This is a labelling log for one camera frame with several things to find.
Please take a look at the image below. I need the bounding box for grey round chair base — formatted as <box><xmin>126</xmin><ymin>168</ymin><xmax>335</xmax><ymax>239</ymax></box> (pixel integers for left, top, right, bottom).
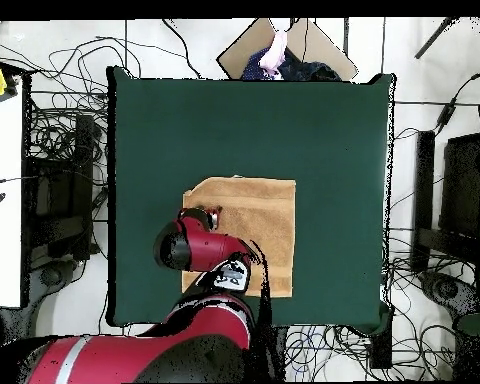
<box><xmin>38</xmin><ymin>264</ymin><xmax>66</xmax><ymax>288</ymax></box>

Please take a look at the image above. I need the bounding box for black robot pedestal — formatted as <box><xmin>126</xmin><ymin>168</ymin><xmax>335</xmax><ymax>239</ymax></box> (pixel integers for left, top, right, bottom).
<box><xmin>259</xmin><ymin>325</ymin><xmax>288</xmax><ymax>383</ymax></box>

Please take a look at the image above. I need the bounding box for brown cardboard box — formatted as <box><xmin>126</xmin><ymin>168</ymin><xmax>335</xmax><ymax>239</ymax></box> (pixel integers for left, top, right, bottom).
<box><xmin>216</xmin><ymin>17</ymin><xmax>359</xmax><ymax>82</ymax></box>

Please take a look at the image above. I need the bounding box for black rod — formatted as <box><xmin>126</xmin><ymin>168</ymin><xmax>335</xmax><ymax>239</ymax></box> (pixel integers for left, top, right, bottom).
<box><xmin>414</xmin><ymin>16</ymin><xmax>459</xmax><ymax>60</ymax></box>

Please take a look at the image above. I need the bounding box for dark green table cloth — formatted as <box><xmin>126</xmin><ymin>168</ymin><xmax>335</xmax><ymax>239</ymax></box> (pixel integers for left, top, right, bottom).
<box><xmin>105</xmin><ymin>65</ymin><xmax>397</xmax><ymax>335</ymax></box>

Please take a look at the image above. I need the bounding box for black power adapter cable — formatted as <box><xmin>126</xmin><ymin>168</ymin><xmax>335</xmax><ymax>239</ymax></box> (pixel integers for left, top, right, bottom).
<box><xmin>433</xmin><ymin>73</ymin><xmax>480</xmax><ymax>133</ymax></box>

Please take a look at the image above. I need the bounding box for pale pink garment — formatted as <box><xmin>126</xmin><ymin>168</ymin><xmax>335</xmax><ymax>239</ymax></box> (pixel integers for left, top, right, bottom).
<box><xmin>258</xmin><ymin>30</ymin><xmax>289</xmax><ymax>80</ymax></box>

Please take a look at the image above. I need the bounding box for dark blue garment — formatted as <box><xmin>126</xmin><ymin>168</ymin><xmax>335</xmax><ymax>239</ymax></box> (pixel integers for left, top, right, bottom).
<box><xmin>240</xmin><ymin>46</ymin><xmax>341</xmax><ymax>82</ymax></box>

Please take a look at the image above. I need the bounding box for white side table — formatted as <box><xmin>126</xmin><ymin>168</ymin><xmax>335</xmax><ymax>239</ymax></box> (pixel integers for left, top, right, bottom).
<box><xmin>0</xmin><ymin>59</ymin><xmax>25</xmax><ymax>309</ymax></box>

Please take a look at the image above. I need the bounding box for black office chair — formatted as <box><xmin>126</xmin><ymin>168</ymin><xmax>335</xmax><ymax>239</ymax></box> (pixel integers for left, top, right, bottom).
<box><xmin>411</xmin><ymin>130</ymin><xmax>480</xmax><ymax>273</ymax></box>

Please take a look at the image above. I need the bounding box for orange terry towel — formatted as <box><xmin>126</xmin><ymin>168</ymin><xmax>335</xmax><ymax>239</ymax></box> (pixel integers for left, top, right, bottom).
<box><xmin>180</xmin><ymin>175</ymin><xmax>297</xmax><ymax>299</ymax></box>

